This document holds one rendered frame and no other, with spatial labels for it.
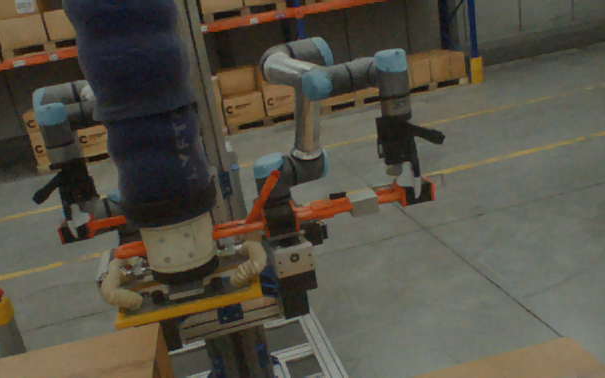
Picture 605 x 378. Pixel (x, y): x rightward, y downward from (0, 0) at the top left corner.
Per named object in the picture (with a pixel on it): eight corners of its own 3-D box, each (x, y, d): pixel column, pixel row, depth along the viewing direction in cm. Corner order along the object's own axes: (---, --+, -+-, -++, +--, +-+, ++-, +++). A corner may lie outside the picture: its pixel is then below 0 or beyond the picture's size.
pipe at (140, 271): (112, 313, 132) (106, 291, 130) (126, 268, 156) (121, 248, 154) (259, 280, 136) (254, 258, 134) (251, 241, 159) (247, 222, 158)
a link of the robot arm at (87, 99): (114, 105, 212) (127, 128, 168) (83, 111, 209) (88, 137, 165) (105, 73, 208) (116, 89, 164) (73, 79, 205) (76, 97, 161)
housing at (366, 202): (353, 218, 145) (351, 201, 144) (347, 210, 152) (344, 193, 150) (380, 212, 146) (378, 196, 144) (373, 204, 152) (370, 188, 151)
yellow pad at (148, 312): (115, 331, 131) (110, 312, 130) (121, 310, 141) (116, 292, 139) (263, 298, 135) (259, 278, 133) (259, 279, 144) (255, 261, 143)
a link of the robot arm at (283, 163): (253, 193, 210) (245, 158, 206) (286, 183, 215) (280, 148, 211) (264, 201, 200) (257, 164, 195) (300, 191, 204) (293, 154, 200)
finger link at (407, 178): (398, 201, 145) (390, 165, 146) (421, 196, 145) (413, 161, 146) (401, 200, 142) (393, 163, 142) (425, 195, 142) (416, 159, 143)
